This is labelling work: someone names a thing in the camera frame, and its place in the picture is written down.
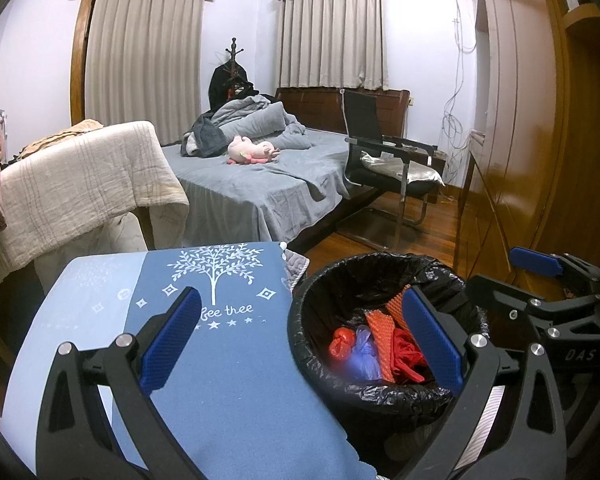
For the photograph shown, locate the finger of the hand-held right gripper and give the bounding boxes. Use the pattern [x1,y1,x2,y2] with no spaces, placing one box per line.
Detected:
[466,274,551,321]
[509,246,600,291]

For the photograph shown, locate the blue plastic bag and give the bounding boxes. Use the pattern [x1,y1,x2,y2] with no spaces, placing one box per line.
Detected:
[351,325,383,382]

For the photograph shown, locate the cream quilt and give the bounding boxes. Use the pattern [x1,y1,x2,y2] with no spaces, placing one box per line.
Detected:
[0,210,151,301]

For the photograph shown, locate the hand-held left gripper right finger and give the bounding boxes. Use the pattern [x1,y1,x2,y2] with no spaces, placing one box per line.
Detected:
[401,286,567,480]

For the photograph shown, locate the bed with grey sheet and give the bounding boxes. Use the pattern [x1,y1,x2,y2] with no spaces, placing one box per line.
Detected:
[160,87,412,251]

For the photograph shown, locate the orange foam net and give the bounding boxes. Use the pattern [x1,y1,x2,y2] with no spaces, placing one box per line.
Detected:
[329,327,357,361]
[387,285,416,333]
[365,310,398,381]

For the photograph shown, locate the red cloth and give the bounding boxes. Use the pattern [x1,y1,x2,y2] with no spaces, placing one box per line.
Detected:
[391,332,428,383]

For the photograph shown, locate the narrow beige curtain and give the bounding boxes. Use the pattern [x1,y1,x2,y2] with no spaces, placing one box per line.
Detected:
[278,0,390,92]

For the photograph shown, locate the hanging white cables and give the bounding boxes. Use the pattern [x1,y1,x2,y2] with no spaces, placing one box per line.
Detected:
[440,0,473,186]

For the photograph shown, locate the beige checked blanket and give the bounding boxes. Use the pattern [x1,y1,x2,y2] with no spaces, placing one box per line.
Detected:
[0,120,191,271]

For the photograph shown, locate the black trash bin with bag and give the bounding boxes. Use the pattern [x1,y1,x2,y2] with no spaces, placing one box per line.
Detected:
[286,252,492,441]

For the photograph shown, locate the wide beige curtain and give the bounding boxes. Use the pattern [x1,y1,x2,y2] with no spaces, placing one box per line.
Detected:
[84,0,206,146]

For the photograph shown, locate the wooden wardrobe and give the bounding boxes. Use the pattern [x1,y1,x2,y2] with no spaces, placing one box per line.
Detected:
[455,0,600,301]

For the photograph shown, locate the grey knit cloth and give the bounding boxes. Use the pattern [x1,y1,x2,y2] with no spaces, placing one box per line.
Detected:
[280,241,311,293]

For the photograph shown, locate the wooden window frame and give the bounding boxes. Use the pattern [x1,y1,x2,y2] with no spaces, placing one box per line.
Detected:
[70,0,93,128]

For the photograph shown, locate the black office chair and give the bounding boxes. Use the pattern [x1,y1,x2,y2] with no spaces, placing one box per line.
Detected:
[337,89,438,251]

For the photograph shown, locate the wooden coat rack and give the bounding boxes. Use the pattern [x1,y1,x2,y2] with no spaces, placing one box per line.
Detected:
[224,37,246,73]

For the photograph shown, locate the white ribbed clothing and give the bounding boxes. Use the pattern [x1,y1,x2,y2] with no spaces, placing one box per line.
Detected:
[460,385,506,466]

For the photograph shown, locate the grey duvet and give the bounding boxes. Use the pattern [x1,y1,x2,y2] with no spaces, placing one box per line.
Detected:
[182,94,313,153]

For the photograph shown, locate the tan folded cloth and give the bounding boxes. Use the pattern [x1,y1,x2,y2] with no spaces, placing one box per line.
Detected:
[15,119,103,161]

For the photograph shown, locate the silver cushion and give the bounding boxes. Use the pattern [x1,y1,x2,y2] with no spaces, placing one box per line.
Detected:
[360,152,446,186]

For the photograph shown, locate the wooden side table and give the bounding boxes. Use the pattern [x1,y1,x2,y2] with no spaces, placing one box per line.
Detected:
[455,129,487,251]

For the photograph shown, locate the dark grey garment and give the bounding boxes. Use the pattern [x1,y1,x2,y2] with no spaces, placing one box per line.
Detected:
[181,122,223,157]

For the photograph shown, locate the blue tree print tablecloth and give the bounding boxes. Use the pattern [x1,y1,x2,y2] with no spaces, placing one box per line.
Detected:
[0,241,361,480]

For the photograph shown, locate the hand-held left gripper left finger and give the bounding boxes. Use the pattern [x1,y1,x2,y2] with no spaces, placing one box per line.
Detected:
[34,286,203,480]

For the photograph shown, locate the pink plush toy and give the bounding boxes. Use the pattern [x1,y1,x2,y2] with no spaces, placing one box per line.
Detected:
[226,135,281,166]

